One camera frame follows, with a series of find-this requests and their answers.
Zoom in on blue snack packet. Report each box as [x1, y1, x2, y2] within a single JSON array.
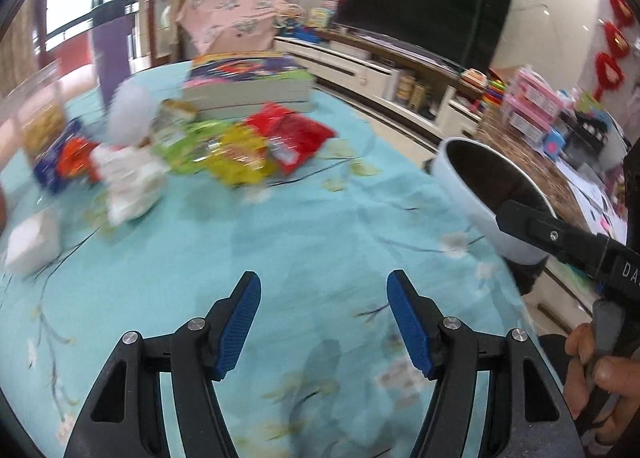
[[34, 118, 83, 194]]

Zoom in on colourful toy box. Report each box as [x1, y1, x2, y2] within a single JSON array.
[[305, 5, 332, 32]]

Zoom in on stack of pink boxes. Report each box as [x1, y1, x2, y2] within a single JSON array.
[[502, 67, 576, 144]]

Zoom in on white television cabinet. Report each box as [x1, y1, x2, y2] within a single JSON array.
[[274, 30, 488, 139]]

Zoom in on brown marble counter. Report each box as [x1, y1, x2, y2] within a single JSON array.
[[475, 108, 626, 239]]

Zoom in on green snack packet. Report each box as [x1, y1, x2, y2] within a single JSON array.
[[155, 120, 236, 174]]

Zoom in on white foam net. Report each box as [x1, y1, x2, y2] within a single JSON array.
[[107, 78, 161, 146]]

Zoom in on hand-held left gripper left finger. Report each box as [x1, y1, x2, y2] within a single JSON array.
[[62, 270, 263, 458]]

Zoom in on colourful ring stacker toy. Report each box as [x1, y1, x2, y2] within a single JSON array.
[[482, 80, 508, 111]]

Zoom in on person's right hand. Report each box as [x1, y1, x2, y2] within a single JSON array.
[[564, 322, 640, 421]]

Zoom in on yellow snack packet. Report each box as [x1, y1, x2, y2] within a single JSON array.
[[207, 123, 278, 189]]

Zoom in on black television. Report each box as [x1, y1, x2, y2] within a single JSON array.
[[332, 0, 516, 74]]

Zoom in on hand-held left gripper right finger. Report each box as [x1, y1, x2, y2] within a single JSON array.
[[386, 269, 586, 458]]

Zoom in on pink cloth covered chair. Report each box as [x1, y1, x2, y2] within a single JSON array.
[[176, 0, 301, 59]]

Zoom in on thick pale-edged book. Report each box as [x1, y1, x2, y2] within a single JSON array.
[[190, 98, 315, 120]]

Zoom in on red snack packet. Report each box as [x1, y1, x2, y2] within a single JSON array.
[[245, 102, 335, 175]]

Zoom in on red paper wall decoration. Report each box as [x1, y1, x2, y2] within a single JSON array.
[[595, 0, 633, 101]]

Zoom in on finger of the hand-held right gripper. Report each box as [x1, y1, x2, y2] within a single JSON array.
[[495, 199, 610, 285]]

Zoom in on colourful cover book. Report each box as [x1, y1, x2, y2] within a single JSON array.
[[182, 52, 315, 104]]

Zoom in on clear plastic snack jar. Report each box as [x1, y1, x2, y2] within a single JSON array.
[[0, 60, 68, 164]]

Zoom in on toy ferris wheel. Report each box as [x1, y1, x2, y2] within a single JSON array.
[[275, 3, 306, 35]]

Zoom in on beige labelled cup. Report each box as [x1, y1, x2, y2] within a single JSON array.
[[152, 99, 198, 145]]

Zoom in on orange snack packet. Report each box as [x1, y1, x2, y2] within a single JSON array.
[[57, 135, 101, 184]]

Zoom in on red framed balcony door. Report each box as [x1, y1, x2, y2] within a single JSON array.
[[45, 0, 176, 70]]

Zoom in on small white box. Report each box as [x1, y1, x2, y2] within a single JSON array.
[[4, 210, 63, 274]]

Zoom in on teal floral tablecloth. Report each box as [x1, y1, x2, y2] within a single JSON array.
[[0, 60, 546, 458]]

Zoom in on purple tumbler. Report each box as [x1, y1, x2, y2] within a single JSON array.
[[90, 0, 136, 106]]

